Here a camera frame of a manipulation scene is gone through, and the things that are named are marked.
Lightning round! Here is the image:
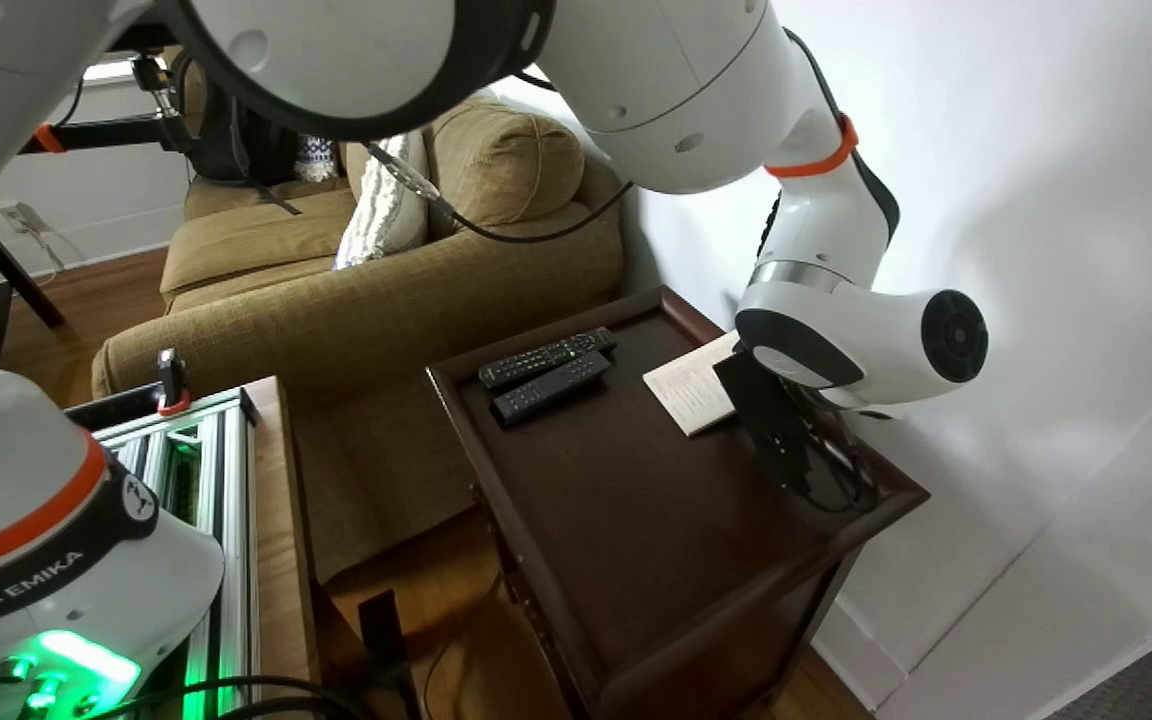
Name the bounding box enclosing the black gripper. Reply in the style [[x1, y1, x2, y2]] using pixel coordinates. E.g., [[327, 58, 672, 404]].
[[714, 350, 875, 517]]

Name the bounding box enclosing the beige book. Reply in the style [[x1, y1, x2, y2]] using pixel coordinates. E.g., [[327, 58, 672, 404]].
[[645, 331, 735, 436]]

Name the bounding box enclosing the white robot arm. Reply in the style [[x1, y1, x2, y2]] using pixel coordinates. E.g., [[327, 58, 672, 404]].
[[0, 0, 987, 481]]

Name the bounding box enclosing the dark wooden side table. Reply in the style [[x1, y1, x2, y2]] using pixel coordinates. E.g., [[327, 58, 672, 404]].
[[427, 286, 923, 720]]

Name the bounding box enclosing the black remote control upper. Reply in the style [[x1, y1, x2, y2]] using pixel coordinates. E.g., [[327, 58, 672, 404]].
[[474, 326, 616, 390]]

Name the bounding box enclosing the black remote control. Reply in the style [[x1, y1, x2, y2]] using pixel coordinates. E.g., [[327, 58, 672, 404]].
[[474, 326, 616, 390], [491, 350, 613, 427]]

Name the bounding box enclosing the black remote control lower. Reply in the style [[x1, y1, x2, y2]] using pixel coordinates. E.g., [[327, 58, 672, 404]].
[[491, 350, 613, 427]]

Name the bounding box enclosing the olive brown sofa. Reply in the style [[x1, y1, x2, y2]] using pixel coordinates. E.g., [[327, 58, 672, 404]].
[[91, 100, 622, 578]]

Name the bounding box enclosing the white patterned pillow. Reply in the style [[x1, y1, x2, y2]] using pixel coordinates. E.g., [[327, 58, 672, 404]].
[[335, 144, 427, 268]]

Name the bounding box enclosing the black backpack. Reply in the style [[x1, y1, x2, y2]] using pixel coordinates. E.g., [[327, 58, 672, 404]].
[[165, 54, 298, 188]]

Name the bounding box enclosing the black tripod stand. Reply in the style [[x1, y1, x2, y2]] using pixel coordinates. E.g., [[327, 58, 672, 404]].
[[0, 119, 190, 346]]

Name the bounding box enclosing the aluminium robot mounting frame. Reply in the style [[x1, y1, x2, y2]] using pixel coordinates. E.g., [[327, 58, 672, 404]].
[[63, 387, 303, 720]]

